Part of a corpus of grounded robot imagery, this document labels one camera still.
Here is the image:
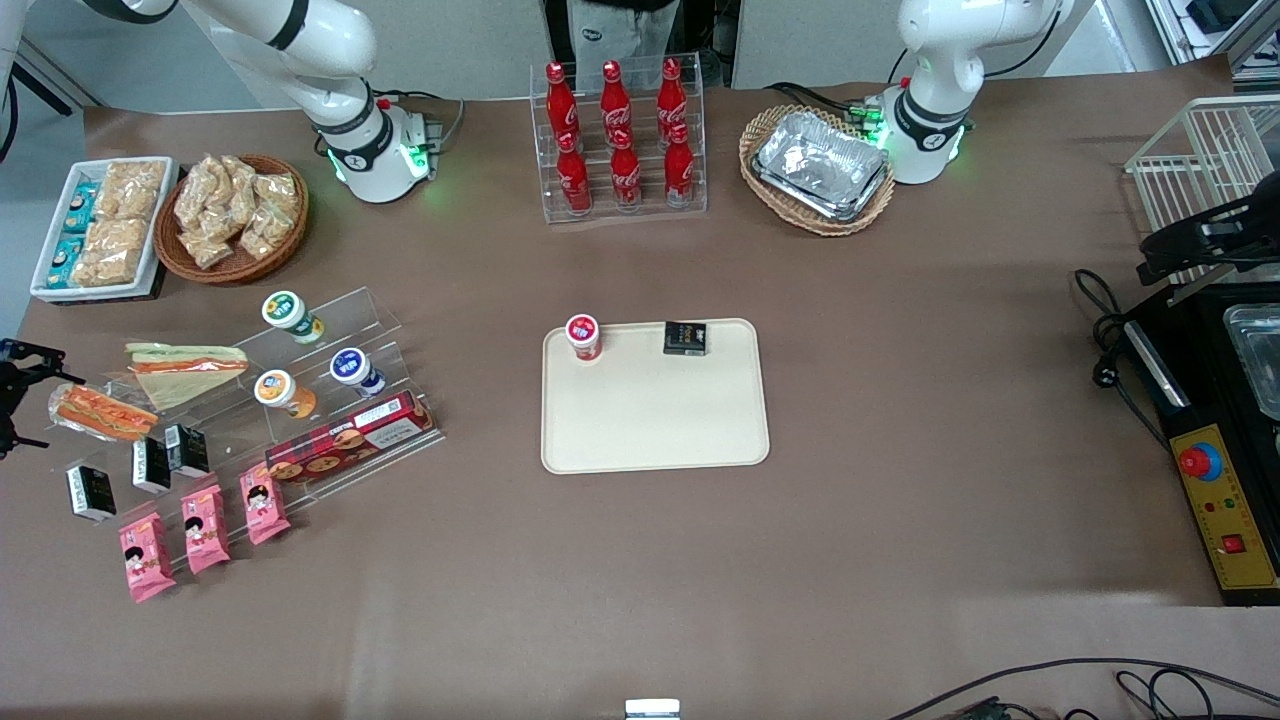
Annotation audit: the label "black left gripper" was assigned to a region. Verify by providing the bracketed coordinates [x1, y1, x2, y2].
[1138, 195, 1280, 287]

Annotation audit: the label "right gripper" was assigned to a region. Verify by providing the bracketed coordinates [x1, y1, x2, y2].
[0, 338, 88, 457]

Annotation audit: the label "orange filling sandwich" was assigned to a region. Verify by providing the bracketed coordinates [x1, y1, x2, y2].
[48, 383, 161, 444]

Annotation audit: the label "wrapped green orange triangle sandwich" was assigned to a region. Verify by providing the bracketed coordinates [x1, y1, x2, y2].
[125, 342, 251, 413]

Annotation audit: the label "cream plastic serving tray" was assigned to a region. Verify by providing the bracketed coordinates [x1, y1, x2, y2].
[541, 318, 771, 475]

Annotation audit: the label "small black carton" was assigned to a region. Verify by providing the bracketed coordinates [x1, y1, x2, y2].
[132, 437, 173, 495]
[164, 424, 211, 478]
[66, 465, 117, 524]

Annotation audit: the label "steel food pan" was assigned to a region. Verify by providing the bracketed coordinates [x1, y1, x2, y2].
[1222, 303, 1280, 423]

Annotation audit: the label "black base under bin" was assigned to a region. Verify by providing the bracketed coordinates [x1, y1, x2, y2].
[55, 270, 169, 307]

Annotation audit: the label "white rectangular bin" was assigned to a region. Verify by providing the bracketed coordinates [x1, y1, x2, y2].
[30, 157, 179, 303]

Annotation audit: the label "teal snack packet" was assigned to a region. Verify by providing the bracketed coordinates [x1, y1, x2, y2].
[45, 235, 86, 291]
[62, 180, 101, 236]

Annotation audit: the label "black food warmer yellow panel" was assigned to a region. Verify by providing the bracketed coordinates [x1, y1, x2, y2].
[1120, 280, 1280, 607]

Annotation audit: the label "tan rice cracker pack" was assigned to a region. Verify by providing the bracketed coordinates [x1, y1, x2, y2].
[70, 250, 141, 289]
[85, 218, 151, 263]
[98, 160, 169, 221]

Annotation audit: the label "pink snack packet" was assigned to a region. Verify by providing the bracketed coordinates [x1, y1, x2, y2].
[180, 485, 232, 575]
[118, 512, 177, 604]
[240, 464, 292, 546]

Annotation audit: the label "clear bag of tan snacks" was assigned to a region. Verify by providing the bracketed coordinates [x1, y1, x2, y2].
[172, 160, 223, 233]
[252, 172, 301, 216]
[215, 155, 263, 206]
[178, 228, 236, 271]
[238, 205, 296, 263]

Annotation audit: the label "dark brown wicker basket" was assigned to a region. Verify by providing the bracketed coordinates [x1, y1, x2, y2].
[155, 153, 309, 286]

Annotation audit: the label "orange yogurt cup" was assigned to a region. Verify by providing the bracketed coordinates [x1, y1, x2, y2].
[253, 369, 319, 421]

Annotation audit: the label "green lid yogurt cup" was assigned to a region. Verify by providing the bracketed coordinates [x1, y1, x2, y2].
[262, 290, 326, 346]

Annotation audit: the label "clear acrylic step shelf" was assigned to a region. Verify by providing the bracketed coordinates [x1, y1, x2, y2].
[45, 287, 446, 566]

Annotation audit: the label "red plaid cookie box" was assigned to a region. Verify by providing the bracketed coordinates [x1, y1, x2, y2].
[265, 390, 438, 486]

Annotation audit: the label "aluminium foil container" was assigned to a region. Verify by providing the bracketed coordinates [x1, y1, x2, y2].
[752, 165, 893, 223]
[752, 110, 891, 213]

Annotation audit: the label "grey metal profile bar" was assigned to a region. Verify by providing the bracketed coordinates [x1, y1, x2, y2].
[15, 40, 101, 111]

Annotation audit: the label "blue lid yogurt cup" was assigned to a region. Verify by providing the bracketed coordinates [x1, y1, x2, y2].
[330, 347, 388, 399]

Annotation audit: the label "light wicker basket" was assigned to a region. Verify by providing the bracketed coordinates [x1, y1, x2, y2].
[739, 104, 897, 238]

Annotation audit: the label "red cola bottle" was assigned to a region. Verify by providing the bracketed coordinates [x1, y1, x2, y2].
[556, 132, 593, 214]
[545, 62, 581, 151]
[599, 60, 631, 146]
[656, 57, 689, 141]
[610, 130, 643, 211]
[664, 123, 696, 208]

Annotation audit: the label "clear acrylic bottle rack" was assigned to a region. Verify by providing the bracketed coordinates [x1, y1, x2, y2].
[528, 52, 708, 223]

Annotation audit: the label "person in grey trousers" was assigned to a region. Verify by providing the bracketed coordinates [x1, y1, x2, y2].
[545, 0, 721, 89]

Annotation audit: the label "silver metal handle bar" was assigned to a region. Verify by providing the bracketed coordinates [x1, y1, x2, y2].
[1125, 320, 1191, 409]

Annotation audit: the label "white wire rack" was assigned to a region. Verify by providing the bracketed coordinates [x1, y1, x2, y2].
[1125, 95, 1280, 306]

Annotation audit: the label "black power cable with plug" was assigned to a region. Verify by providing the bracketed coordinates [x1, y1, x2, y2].
[1073, 268, 1173, 453]

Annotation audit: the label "grey metal frame shelf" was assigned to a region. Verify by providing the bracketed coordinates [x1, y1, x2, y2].
[1145, 0, 1280, 79]

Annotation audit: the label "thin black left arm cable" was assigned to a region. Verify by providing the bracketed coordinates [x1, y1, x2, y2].
[983, 8, 1063, 79]

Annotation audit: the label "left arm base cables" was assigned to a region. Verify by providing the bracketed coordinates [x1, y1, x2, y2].
[765, 80, 906, 126]

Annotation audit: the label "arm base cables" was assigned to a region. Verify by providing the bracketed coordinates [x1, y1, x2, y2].
[765, 80, 906, 126]
[375, 88, 467, 157]

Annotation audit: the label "long black floor cable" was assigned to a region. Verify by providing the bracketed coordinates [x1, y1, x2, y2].
[885, 657, 1280, 720]

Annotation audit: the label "coiled black floor cable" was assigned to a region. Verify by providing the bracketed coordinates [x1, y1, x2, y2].
[1115, 668, 1280, 720]

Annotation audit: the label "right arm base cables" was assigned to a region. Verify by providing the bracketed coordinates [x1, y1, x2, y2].
[375, 88, 467, 157]

